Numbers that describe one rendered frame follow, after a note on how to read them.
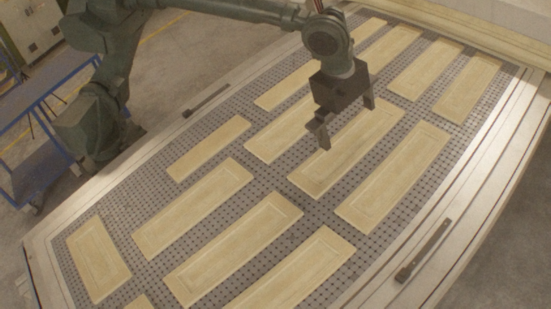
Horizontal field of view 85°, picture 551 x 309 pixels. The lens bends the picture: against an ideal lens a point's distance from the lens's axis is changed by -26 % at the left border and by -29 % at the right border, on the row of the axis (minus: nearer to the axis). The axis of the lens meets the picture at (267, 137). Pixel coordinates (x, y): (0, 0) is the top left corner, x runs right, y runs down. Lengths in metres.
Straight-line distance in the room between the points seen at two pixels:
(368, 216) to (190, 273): 0.77
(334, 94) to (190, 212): 0.84
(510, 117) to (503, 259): 0.96
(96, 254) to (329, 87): 1.36
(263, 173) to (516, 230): 1.76
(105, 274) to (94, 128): 1.01
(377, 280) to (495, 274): 1.21
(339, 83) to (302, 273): 0.73
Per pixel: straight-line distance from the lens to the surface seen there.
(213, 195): 1.86
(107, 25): 1.79
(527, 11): 2.44
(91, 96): 2.55
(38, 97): 3.56
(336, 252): 1.54
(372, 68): 2.30
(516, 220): 2.76
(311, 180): 1.76
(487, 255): 2.57
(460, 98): 2.10
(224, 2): 1.52
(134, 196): 2.12
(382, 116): 1.98
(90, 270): 2.00
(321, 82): 1.55
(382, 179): 1.72
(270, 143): 1.97
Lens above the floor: 2.24
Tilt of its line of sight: 43 degrees down
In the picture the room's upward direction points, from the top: 20 degrees counter-clockwise
